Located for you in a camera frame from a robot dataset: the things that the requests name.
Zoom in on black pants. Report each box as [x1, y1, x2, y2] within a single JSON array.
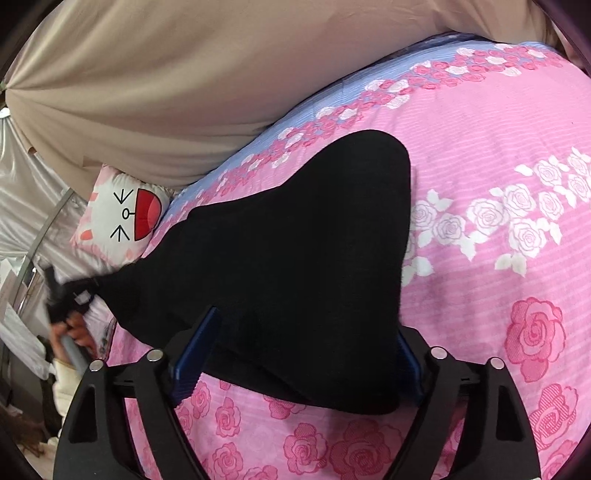
[[92, 130, 411, 415]]

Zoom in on person's left hand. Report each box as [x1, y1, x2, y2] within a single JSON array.
[[49, 311, 97, 364]]

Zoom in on silver satin curtain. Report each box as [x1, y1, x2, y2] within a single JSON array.
[[1, 117, 110, 336]]

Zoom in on white cat face pillow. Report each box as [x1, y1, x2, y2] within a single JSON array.
[[70, 165, 171, 267]]

